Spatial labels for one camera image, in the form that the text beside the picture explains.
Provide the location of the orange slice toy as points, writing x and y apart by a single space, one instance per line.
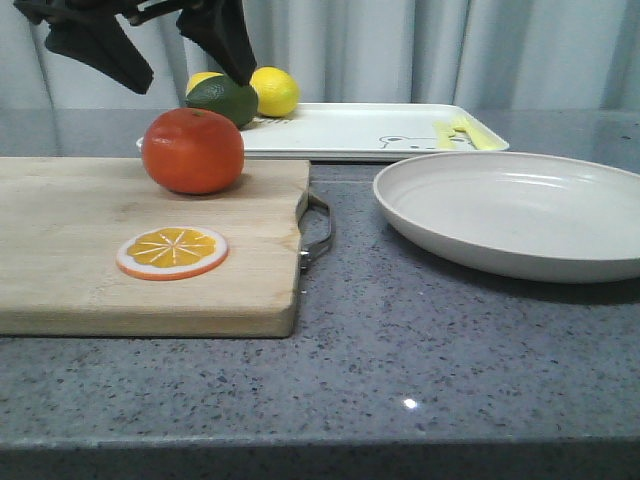
172 253

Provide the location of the white rectangular tray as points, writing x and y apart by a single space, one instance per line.
378 132

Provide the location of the grey curtain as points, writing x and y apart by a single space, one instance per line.
542 55

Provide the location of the wooden cutting board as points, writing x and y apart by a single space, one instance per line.
63 220

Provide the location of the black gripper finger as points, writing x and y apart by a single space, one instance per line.
88 31
219 28

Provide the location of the green lime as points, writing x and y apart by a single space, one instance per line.
238 103

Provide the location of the yellow lemon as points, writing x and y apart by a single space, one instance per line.
278 92
202 81

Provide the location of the whole orange fruit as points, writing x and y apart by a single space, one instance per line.
193 151

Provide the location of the yellow lemon right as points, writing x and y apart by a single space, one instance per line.
278 92

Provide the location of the beige round plate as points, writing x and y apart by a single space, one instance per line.
521 215

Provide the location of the yellow lemon left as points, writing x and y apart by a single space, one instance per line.
202 81

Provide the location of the yellow-green plastic fork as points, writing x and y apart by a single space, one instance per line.
477 136

